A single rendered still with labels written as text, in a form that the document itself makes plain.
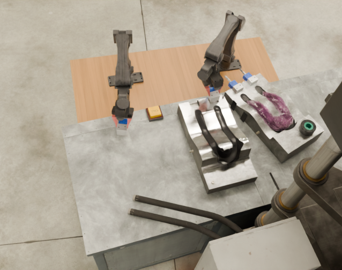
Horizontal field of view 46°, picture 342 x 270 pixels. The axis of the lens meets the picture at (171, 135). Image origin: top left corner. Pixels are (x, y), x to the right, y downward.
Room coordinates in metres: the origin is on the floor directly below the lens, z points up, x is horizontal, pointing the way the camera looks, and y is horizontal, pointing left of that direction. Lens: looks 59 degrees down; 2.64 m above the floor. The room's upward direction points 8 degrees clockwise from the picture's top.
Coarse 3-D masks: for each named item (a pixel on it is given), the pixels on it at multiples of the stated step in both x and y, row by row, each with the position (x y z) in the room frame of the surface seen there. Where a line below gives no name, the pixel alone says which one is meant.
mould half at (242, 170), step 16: (192, 112) 1.19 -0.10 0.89; (208, 112) 1.21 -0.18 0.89; (224, 112) 1.22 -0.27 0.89; (192, 128) 1.10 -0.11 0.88; (208, 128) 1.11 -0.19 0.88; (192, 144) 1.01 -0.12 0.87; (208, 144) 0.99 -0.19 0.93; (224, 144) 1.00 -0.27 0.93; (208, 160) 0.91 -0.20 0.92; (240, 160) 0.96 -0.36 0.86; (208, 176) 0.85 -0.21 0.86; (224, 176) 0.86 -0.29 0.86; (240, 176) 0.87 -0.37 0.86; (256, 176) 0.88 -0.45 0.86; (208, 192) 0.78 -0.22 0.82
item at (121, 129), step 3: (123, 120) 1.06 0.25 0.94; (126, 120) 1.06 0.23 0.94; (117, 123) 1.03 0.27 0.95; (120, 123) 1.04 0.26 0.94; (123, 123) 1.04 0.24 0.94; (126, 123) 1.04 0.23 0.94; (117, 126) 1.01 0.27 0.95; (120, 126) 1.01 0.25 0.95; (123, 126) 1.01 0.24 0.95; (126, 126) 1.01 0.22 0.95; (117, 129) 0.99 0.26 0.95; (120, 129) 1.00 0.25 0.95; (123, 129) 1.00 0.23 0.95; (126, 129) 1.00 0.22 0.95; (117, 132) 0.99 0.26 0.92; (120, 132) 0.99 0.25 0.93; (123, 132) 0.99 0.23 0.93; (126, 132) 0.99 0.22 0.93; (120, 135) 0.99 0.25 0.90; (123, 135) 0.99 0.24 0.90; (126, 135) 0.99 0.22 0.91
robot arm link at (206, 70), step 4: (204, 56) 1.35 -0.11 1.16; (220, 56) 1.33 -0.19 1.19; (208, 60) 1.33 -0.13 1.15; (212, 60) 1.34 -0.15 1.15; (220, 60) 1.32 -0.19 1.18; (204, 64) 1.30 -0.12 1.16; (208, 64) 1.30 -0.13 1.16; (212, 64) 1.31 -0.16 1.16; (204, 68) 1.27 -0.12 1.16; (208, 68) 1.27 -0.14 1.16; (200, 72) 1.26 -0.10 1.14; (204, 72) 1.26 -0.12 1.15; (208, 72) 1.27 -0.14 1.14; (200, 76) 1.26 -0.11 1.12; (204, 76) 1.25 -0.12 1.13; (208, 76) 1.25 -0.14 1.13; (204, 80) 1.25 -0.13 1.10
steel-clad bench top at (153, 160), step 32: (320, 96) 1.48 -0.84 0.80; (64, 128) 1.05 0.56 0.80; (96, 128) 1.07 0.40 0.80; (128, 128) 1.10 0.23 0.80; (160, 128) 1.13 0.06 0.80; (96, 160) 0.89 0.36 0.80; (128, 160) 0.91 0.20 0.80; (160, 160) 0.93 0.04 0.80; (192, 160) 0.96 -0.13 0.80; (256, 160) 1.01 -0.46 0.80; (288, 160) 1.03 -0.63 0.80; (96, 192) 0.71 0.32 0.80; (128, 192) 0.74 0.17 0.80; (160, 192) 0.76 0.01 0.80; (192, 192) 0.78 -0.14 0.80; (224, 192) 0.80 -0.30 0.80; (256, 192) 0.82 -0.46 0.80; (96, 224) 0.56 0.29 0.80; (128, 224) 0.58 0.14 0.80; (160, 224) 0.60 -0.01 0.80
